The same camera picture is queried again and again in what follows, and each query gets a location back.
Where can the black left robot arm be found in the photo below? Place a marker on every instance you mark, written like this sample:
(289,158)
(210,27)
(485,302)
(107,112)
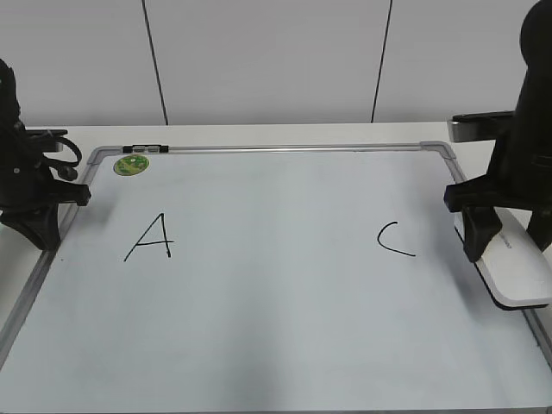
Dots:
(63,164)

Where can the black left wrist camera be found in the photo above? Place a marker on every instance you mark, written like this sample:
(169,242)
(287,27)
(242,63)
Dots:
(47,140)

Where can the white whiteboard eraser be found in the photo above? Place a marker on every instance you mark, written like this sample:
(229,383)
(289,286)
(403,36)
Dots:
(514,271)

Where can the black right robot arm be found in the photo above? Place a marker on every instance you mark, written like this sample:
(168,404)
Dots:
(533,110)

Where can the black silver frame clip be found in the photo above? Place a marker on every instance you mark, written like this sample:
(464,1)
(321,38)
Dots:
(145,149)

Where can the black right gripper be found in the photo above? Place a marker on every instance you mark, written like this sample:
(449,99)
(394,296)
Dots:
(518,176)

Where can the round green magnet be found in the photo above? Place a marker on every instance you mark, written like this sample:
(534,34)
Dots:
(131,165)

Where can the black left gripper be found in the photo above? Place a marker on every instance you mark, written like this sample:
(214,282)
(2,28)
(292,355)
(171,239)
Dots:
(27,185)

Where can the grey framed whiteboard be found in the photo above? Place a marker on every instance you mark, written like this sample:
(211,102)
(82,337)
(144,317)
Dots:
(268,279)

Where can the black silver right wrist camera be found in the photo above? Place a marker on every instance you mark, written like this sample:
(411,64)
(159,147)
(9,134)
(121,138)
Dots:
(487,126)

